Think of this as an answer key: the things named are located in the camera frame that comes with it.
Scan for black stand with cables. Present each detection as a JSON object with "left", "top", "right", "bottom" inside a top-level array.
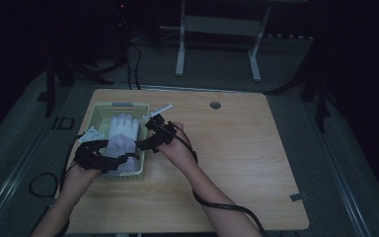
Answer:
[{"left": 37, "top": 0, "right": 130, "bottom": 119}]

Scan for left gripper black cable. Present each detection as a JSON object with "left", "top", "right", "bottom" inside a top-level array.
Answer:
[{"left": 58, "top": 132, "right": 85, "bottom": 192}]

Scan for grey tape piece on table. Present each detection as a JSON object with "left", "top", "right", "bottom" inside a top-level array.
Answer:
[{"left": 289, "top": 193, "right": 309, "bottom": 202}]

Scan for person's left hand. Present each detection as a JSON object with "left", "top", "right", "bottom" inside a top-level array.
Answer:
[{"left": 60, "top": 162, "right": 102, "bottom": 196}]

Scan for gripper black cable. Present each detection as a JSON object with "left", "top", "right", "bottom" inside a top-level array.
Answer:
[
  {"left": 173, "top": 125, "right": 268, "bottom": 237},
  {"left": 58, "top": 132, "right": 85, "bottom": 192}
]

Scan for black tripod stand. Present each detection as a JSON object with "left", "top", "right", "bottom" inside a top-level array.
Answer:
[{"left": 265, "top": 33, "right": 336, "bottom": 133}]

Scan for lilac glove white fingers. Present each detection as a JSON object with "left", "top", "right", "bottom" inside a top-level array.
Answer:
[{"left": 104, "top": 112, "right": 141, "bottom": 159}]

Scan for black cable loop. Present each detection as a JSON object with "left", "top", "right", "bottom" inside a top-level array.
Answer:
[{"left": 28, "top": 172, "right": 60, "bottom": 199}]

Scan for black hanging cables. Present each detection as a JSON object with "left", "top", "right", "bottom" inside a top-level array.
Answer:
[{"left": 125, "top": 41, "right": 143, "bottom": 91}]

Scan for person's right hand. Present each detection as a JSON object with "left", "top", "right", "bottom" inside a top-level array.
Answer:
[{"left": 157, "top": 121, "right": 198, "bottom": 173}]

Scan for dark device with red light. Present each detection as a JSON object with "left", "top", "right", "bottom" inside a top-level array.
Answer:
[{"left": 113, "top": 0, "right": 130, "bottom": 32}]

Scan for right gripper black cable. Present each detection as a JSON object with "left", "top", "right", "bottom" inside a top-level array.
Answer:
[{"left": 173, "top": 125, "right": 268, "bottom": 237}]

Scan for white metal stand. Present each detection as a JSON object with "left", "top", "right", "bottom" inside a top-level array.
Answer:
[{"left": 159, "top": 0, "right": 272, "bottom": 83}]

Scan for pale green plastic basket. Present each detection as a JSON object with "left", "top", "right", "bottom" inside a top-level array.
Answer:
[{"left": 75, "top": 101, "right": 151, "bottom": 182}]

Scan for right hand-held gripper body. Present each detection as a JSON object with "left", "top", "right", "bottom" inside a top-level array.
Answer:
[{"left": 142, "top": 103, "right": 179, "bottom": 148}]

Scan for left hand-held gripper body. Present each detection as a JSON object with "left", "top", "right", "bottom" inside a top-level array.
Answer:
[{"left": 73, "top": 125, "right": 119, "bottom": 174}]

